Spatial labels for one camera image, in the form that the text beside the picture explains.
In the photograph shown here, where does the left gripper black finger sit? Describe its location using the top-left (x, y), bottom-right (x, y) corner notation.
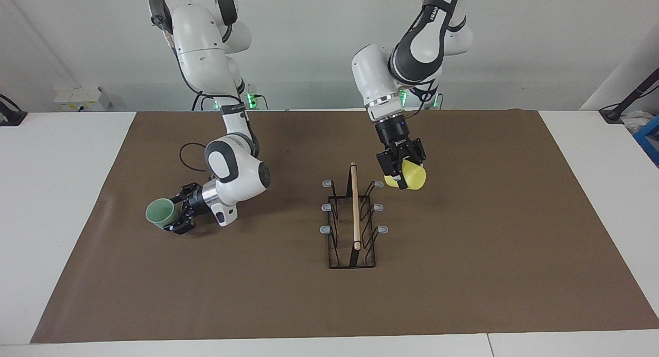
top-left (377, 151), bottom-right (405, 190)
top-left (407, 138), bottom-right (427, 164)

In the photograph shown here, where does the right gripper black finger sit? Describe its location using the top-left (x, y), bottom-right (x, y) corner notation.
top-left (166, 215), bottom-right (196, 235)
top-left (171, 183), bottom-right (199, 203)

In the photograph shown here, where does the yellow plastic cup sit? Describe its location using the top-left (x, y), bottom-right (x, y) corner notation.
top-left (385, 159), bottom-right (427, 191)

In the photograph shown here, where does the green plastic cup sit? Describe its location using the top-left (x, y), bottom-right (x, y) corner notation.
top-left (146, 198), bottom-right (180, 230)

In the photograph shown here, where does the brown table mat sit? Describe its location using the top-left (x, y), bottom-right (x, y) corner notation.
top-left (30, 109), bottom-right (659, 344)

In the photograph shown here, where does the crumpled clear plastic bag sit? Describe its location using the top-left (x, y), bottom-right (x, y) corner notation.
top-left (622, 110), bottom-right (655, 135)

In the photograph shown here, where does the blue box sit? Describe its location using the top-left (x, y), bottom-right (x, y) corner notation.
top-left (633, 115), bottom-right (659, 166)

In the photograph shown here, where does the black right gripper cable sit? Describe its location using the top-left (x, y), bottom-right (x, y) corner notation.
top-left (179, 142), bottom-right (212, 174)

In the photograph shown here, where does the black wire cup rack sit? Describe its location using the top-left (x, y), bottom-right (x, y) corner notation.
top-left (320, 161), bottom-right (389, 269)

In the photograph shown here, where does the black base cable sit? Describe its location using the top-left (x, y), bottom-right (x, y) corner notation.
top-left (192, 91), bottom-right (217, 111)

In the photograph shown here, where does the black clamp mount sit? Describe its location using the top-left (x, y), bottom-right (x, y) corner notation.
top-left (0, 93), bottom-right (27, 127)

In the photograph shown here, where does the black camera stand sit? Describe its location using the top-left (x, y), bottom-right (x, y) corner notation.
top-left (599, 67), bottom-right (659, 124)

